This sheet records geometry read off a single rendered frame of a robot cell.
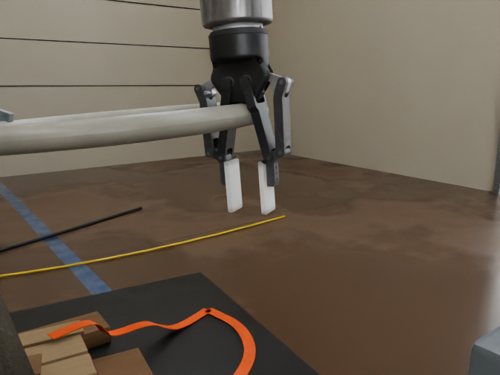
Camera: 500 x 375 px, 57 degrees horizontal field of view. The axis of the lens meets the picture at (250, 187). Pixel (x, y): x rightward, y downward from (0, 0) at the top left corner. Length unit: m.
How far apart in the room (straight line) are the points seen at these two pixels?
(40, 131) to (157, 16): 5.94
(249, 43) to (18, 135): 0.27
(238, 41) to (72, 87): 5.43
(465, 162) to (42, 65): 4.68
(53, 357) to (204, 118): 1.23
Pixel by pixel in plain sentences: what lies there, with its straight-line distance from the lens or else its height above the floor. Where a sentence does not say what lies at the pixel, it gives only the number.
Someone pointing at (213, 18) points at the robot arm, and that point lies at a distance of 0.58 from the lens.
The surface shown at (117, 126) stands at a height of 0.98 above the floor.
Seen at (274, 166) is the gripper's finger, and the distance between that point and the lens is 0.59.
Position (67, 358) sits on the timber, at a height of 0.19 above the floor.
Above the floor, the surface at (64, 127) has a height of 0.98.
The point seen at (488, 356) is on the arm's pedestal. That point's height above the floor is 0.79.
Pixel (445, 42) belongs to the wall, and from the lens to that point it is 5.27.
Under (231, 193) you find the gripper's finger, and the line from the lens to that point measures 0.62.
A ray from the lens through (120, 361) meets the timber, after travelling 1.74.
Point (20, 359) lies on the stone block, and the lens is 0.74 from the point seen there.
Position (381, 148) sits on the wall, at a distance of 5.71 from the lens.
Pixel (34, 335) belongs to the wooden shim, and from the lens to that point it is 2.00.
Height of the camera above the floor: 1.02
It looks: 13 degrees down
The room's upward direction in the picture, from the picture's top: straight up
